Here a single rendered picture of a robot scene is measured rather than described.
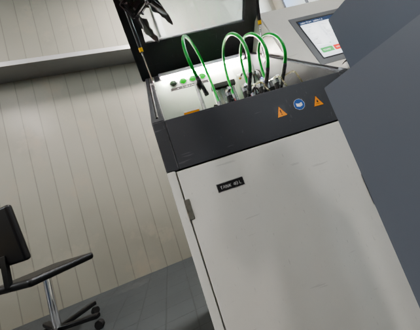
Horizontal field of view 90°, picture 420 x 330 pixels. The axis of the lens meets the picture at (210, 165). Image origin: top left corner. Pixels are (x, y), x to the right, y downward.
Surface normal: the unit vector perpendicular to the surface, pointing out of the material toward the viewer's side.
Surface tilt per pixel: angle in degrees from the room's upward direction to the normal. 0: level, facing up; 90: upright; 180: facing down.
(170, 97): 90
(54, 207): 90
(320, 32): 76
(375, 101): 90
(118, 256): 90
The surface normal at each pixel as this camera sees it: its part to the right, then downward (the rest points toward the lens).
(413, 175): -0.93, 0.28
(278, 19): 0.00, -0.38
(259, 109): 0.08, -0.16
